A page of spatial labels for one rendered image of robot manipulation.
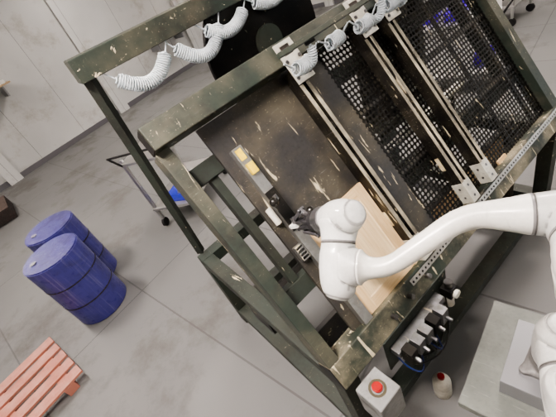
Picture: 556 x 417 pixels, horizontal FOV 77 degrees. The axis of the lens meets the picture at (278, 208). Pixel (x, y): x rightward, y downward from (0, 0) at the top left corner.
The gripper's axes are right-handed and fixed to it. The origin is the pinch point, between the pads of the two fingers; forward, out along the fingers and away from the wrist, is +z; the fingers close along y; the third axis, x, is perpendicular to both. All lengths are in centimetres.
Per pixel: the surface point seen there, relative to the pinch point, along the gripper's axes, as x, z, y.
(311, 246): 4.2, 11.8, 14.3
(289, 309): -20.5, 10.7, 26.4
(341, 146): 44.6, 10.0, -10.4
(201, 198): -19.6, 10.8, -30.1
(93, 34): 200, 803, -535
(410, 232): 48, 11, 43
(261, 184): 3.6, 11.8, -19.9
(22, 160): -116, 833, -369
